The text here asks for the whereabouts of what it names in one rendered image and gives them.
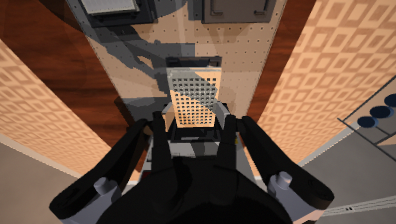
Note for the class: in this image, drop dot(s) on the white well plate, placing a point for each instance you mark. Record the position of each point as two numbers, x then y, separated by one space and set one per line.
194 92

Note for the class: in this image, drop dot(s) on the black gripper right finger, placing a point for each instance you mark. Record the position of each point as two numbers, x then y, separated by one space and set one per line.
303 196

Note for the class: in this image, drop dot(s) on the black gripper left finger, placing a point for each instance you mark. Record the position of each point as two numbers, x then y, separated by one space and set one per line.
85 200

